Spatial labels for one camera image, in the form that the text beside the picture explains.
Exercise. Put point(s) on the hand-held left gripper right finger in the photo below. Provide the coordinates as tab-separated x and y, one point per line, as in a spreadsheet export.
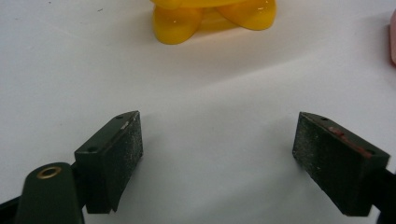
334	165

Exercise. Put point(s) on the yellow plastic toy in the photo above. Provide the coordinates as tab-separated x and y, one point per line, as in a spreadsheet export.
193	18

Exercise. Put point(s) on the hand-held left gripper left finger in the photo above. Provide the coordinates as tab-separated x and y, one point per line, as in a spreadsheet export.
107	158

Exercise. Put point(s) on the pink object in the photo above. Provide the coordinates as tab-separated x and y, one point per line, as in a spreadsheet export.
393	37

